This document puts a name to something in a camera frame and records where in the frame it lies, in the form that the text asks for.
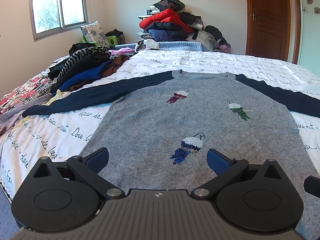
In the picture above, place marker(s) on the grey sweater navy sleeves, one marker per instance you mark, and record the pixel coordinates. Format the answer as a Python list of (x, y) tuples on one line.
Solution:
[(158, 132)]

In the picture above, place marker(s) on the floral white pillow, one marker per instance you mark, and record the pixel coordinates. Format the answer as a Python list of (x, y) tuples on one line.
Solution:
[(94, 33)]

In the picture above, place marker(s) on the light blue knitted blanket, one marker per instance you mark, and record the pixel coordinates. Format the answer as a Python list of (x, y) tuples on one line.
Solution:
[(173, 45)]

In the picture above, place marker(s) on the black backpack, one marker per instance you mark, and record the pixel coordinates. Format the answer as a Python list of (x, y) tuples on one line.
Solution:
[(217, 35)]

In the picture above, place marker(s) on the red puffer jacket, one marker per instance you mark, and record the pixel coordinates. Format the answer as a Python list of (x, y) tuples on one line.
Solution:
[(165, 16)]

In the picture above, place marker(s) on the brown garment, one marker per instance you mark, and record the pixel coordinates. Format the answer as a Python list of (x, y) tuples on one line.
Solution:
[(116, 64)]

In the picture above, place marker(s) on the aluminium sliding window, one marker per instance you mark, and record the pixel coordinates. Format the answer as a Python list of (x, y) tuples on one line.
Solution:
[(51, 17)]

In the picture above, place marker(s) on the white plastic bag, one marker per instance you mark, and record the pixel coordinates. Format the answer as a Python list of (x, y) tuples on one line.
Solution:
[(148, 44)]

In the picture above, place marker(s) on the pile of dark clothes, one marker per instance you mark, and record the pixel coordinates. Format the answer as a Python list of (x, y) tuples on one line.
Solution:
[(167, 32)]

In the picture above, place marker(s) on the black white zigzag garment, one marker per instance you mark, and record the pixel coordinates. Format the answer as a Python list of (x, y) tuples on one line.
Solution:
[(61, 69)]

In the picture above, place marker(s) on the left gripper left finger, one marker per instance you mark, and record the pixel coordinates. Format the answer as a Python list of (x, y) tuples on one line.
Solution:
[(86, 171)]

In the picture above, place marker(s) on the green plastic chair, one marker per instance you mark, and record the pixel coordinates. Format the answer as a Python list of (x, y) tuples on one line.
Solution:
[(112, 41)]

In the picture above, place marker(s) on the red floral bedsheet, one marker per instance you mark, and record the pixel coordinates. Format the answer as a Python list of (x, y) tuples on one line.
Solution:
[(29, 91)]

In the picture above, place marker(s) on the brown wooden door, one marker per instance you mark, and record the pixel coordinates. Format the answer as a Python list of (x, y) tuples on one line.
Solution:
[(274, 29)]

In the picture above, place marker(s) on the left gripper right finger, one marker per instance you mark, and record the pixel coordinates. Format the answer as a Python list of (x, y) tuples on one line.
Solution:
[(227, 172)]

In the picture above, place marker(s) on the white script-print bedspread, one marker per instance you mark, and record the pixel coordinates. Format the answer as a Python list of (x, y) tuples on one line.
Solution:
[(24, 140)]

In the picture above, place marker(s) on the purple garment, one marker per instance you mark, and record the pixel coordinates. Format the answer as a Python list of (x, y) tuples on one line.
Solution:
[(121, 51)]

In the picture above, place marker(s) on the royal blue garment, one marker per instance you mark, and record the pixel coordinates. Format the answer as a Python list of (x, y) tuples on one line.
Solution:
[(87, 75)]

